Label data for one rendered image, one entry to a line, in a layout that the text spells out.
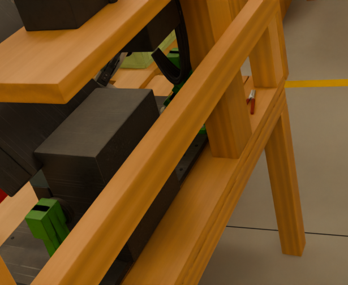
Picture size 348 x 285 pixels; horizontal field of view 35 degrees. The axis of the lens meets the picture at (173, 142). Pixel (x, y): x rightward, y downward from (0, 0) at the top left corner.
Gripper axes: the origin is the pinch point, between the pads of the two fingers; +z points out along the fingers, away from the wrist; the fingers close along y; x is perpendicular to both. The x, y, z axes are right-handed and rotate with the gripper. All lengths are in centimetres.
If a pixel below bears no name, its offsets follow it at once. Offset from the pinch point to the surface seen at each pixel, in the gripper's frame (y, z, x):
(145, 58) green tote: -66, -71, 14
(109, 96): 15.6, 13.8, 3.2
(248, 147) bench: 0, -6, 51
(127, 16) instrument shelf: 58, 25, -3
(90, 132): 21.4, 29.4, 2.9
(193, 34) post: 27.5, -9.6, 14.8
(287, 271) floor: -66, -8, 112
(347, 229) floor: -58, -37, 131
